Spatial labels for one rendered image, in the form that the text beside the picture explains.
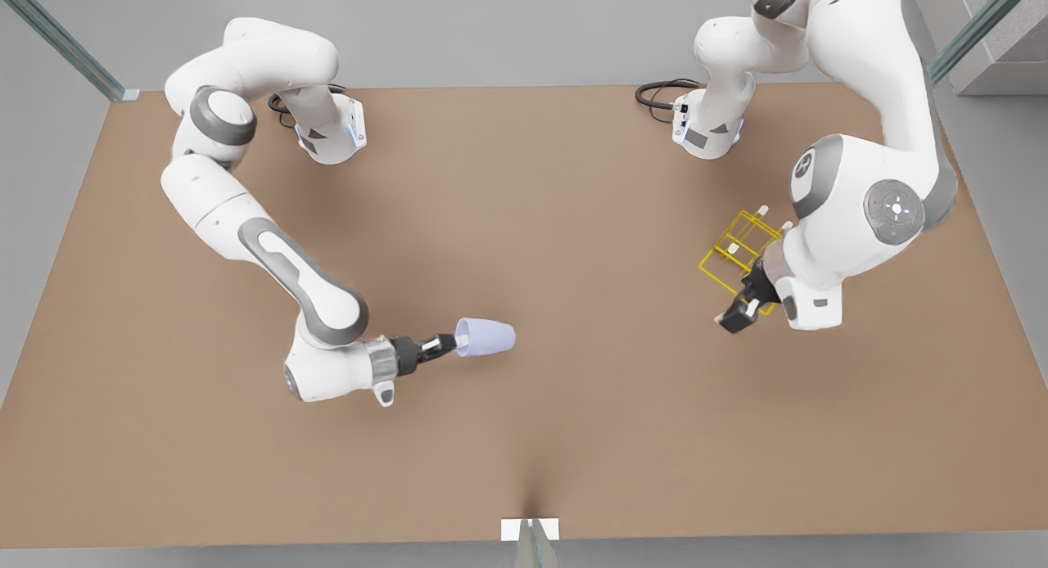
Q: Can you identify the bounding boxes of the silver frame post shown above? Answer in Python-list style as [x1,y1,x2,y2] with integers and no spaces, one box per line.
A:
[928,0,1044,84]
[500,517,561,568]
[0,0,141,103]

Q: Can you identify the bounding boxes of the yellow wire cup holder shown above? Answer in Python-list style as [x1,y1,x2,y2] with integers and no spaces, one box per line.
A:
[698,205,793,318]

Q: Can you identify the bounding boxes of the black cable loop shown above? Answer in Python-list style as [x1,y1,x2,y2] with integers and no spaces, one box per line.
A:
[267,84,348,133]
[635,79,705,126]

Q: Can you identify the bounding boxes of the lavender cup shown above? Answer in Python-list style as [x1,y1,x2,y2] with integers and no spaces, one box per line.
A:
[454,317,517,358]

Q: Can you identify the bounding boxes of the grey block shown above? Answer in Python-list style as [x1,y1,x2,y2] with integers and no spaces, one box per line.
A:
[907,0,1048,96]

